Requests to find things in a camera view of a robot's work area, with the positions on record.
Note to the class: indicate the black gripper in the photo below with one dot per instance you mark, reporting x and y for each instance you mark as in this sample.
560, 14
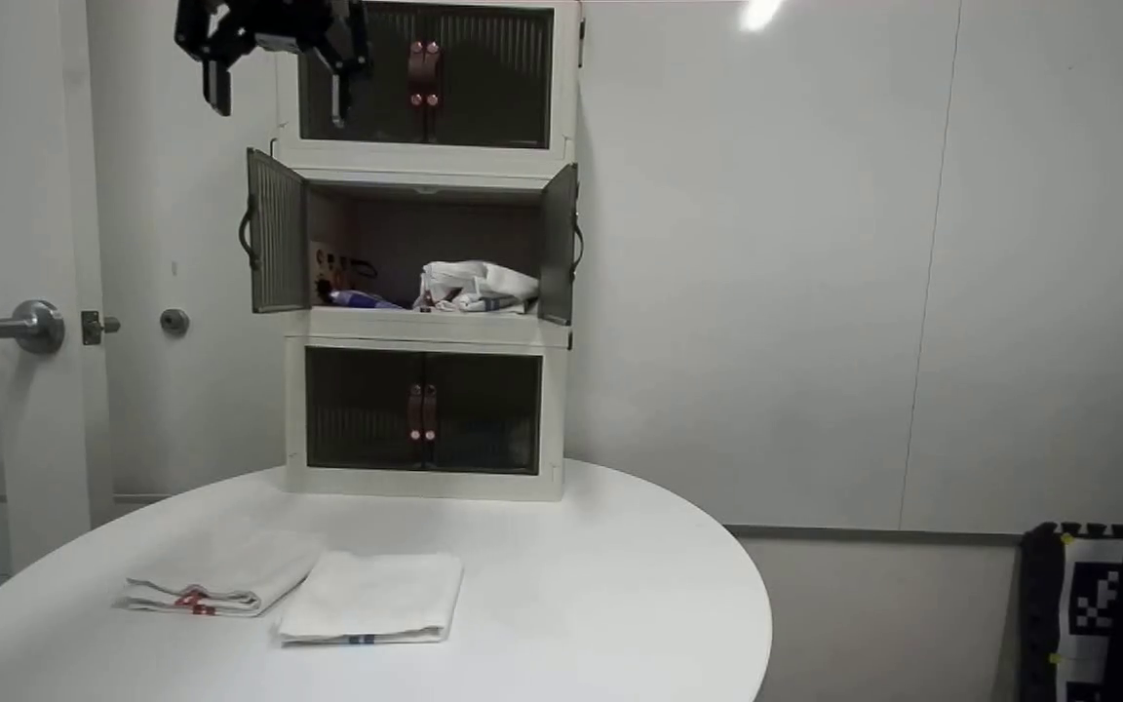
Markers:
329, 22

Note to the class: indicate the white stacked storage cabinet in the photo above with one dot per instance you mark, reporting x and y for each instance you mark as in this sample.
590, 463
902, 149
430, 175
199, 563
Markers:
428, 166

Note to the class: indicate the white room door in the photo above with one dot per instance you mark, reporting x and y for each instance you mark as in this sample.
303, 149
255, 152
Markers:
39, 156

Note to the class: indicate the metal door latch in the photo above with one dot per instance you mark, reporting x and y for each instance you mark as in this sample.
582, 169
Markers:
99, 323

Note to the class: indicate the small blue item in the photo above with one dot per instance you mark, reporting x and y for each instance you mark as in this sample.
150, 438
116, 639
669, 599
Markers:
356, 297

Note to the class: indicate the white folded towel red mark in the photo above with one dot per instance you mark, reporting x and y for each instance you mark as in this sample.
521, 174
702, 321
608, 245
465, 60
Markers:
222, 581

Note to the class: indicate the white folded towel blue mark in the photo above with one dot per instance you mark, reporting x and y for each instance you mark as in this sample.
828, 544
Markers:
371, 594

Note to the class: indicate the black white checker board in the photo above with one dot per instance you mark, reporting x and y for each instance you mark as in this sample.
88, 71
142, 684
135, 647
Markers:
1075, 604

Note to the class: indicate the round metal wall knob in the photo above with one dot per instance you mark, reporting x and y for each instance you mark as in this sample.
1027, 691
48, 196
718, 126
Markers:
172, 321

